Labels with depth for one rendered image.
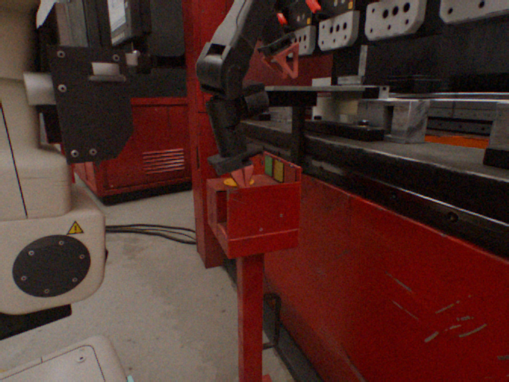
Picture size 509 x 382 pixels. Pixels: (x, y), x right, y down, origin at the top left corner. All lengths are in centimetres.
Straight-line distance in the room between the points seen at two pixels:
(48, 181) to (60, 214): 5
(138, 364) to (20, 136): 105
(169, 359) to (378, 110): 115
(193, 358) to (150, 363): 16
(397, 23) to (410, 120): 21
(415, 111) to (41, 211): 73
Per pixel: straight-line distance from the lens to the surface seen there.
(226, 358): 140
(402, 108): 80
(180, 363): 141
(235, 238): 65
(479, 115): 100
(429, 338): 69
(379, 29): 86
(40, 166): 55
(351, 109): 93
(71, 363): 111
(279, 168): 74
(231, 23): 60
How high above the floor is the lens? 98
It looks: 17 degrees down
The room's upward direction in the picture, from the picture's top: straight up
